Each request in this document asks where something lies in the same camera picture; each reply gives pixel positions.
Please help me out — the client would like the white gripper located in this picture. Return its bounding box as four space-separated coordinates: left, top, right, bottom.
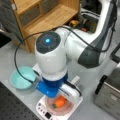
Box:
59 82 83 108

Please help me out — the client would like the orange toy carrot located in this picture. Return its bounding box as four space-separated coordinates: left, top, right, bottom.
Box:
52 97 66 108

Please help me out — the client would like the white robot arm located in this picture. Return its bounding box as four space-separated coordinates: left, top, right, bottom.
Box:
35 0 118 104

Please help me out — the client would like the pink frying pan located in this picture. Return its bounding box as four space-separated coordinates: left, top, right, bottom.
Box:
46 75 81 113

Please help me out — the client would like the white induction cooker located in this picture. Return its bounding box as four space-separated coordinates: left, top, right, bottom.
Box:
35 80 84 120

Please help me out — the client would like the stainless toaster oven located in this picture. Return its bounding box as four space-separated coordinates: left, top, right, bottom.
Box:
93 43 120 120

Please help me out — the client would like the teal bowl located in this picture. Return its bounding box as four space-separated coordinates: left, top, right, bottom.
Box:
10 66 36 90

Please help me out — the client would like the yellow toy vegetable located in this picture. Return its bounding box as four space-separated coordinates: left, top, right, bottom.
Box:
69 20 79 28

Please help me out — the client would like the wooden shelf cabinet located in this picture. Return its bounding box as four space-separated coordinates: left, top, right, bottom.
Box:
10 0 80 52

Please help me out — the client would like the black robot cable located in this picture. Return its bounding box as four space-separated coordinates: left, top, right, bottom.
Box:
13 26 73 84

